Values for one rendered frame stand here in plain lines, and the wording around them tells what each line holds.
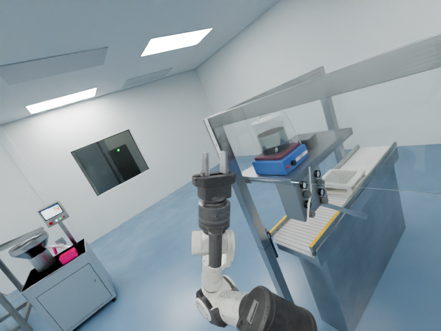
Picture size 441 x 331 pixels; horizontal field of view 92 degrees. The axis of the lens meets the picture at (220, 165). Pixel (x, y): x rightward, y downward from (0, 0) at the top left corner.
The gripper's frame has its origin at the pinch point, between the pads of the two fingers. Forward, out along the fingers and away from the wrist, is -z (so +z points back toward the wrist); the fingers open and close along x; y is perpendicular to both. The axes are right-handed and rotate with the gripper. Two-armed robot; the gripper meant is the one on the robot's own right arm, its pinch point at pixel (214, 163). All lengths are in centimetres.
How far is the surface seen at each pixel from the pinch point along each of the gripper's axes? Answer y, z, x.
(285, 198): 20, 25, -49
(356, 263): 17, 81, -117
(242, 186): 44, 24, -41
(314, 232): 21, 50, -76
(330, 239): 14, 51, -79
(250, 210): 42, 39, -46
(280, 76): 297, -104, -306
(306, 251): 16, 55, -63
